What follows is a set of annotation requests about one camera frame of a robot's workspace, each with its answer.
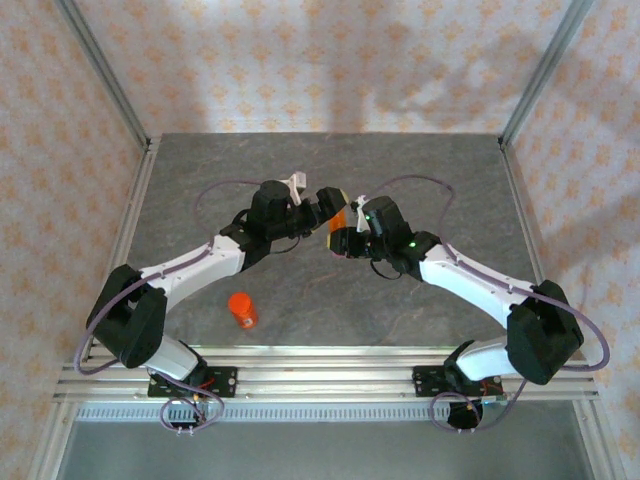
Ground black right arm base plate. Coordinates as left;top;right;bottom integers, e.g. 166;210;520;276
412;364;506;400

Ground grey metal panel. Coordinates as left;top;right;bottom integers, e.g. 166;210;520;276
54;419;596;480

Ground orange pill bottle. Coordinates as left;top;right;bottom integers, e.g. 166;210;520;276
227;291;260;331

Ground orange patterned white curtain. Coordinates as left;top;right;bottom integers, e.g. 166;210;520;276
0;0;640;480

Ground aluminium table side rail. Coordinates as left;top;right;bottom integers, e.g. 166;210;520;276
79;137;161;361
499;142;569;361

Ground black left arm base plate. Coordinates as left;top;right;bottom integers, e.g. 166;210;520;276
147;366;239;400

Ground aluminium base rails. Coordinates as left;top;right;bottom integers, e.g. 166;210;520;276
52;344;601;404

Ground orange pink pill organizer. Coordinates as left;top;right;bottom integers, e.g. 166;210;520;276
327;208;351;261

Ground thin black right gripper cable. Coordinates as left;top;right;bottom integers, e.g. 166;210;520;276
370;257;404;281

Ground grey slotted cable duct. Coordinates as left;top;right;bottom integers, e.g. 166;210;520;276
74;403;576;424

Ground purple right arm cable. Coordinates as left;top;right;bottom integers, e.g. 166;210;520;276
372;173;612;435

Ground thin black left gripper cable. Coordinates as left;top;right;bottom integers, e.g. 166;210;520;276
269;234;302;256

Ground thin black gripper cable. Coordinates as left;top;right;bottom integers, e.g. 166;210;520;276
370;257;404;281
269;234;302;256

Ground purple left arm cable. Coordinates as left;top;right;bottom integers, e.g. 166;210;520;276
73;179;266;439

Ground aluminium frame post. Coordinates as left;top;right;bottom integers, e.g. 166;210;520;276
52;0;154;151
499;0;596;149

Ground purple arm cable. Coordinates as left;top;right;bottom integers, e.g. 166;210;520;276
73;179;266;439
372;173;612;435

